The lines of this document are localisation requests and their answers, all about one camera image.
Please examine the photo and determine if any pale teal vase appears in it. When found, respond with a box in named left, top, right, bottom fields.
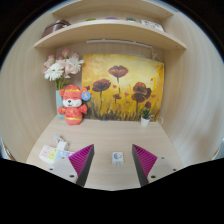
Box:
left=55, top=89, right=66, bottom=120

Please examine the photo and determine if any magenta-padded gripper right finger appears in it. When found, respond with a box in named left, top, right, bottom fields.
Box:
left=131, top=144, right=178, bottom=188

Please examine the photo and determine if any white charger block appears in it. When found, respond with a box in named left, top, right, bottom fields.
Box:
left=111, top=151, right=125, bottom=167

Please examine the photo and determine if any thin white cable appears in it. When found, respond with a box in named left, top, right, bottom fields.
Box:
left=151, top=114, right=165, bottom=126

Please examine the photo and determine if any small plant in white pot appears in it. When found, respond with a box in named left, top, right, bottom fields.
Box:
left=139, top=107, right=152, bottom=128

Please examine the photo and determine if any red plush toy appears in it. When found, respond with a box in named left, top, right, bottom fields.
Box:
left=57, top=84, right=92, bottom=127

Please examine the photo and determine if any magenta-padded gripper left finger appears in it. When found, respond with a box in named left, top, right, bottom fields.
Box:
left=46, top=144, right=96, bottom=188

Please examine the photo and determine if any yellow poppy painting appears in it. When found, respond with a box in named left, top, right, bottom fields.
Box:
left=80, top=53, right=166, bottom=122

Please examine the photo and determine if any pink and white flower bouquet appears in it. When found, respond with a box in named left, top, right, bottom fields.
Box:
left=43, top=48, right=86, bottom=91

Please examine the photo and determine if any wooden shelf unit with items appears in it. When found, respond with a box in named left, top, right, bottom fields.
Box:
left=33, top=0, right=188, bottom=51

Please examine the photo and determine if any white light bar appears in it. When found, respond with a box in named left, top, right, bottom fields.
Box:
left=85, top=38, right=155, bottom=51

